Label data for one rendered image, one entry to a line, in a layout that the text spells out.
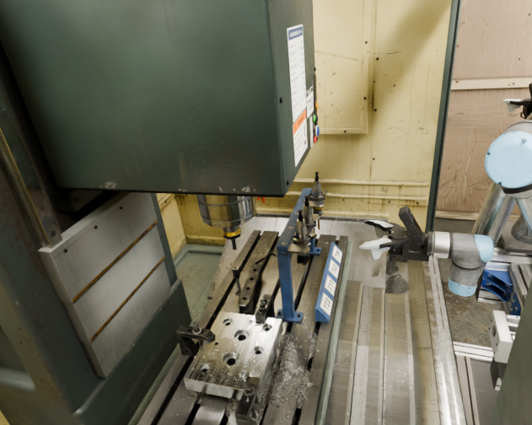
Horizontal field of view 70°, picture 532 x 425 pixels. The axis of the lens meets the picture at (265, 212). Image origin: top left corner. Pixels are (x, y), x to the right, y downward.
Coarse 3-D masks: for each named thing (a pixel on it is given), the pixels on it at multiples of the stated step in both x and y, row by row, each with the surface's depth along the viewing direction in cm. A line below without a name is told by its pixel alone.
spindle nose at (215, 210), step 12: (204, 204) 99; (216, 204) 98; (228, 204) 98; (240, 204) 99; (252, 204) 102; (204, 216) 102; (216, 216) 99; (228, 216) 99; (240, 216) 100; (252, 216) 104
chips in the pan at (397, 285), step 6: (390, 264) 204; (390, 270) 200; (396, 270) 200; (396, 276) 195; (390, 282) 191; (396, 282) 190; (402, 282) 190; (390, 288) 187; (396, 288) 186; (402, 288) 186; (408, 288) 186
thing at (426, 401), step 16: (400, 272) 198; (416, 272) 194; (416, 288) 184; (416, 304) 174; (416, 320) 166; (416, 336) 158; (416, 352) 152; (432, 352) 149; (416, 368) 146; (432, 368) 143; (416, 384) 140; (432, 384) 137; (416, 400) 134; (432, 400) 132; (416, 416) 129; (432, 416) 127
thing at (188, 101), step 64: (0, 0) 82; (64, 0) 78; (128, 0) 74; (192, 0) 71; (256, 0) 68; (64, 64) 85; (128, 64) 81; (192, 64) 77; (256, 64) 73; (64, 128) 94; (128, 128) 89; (192, 128) 84; (256, 128) 80; (192, 192) 93; (256, 192) 87
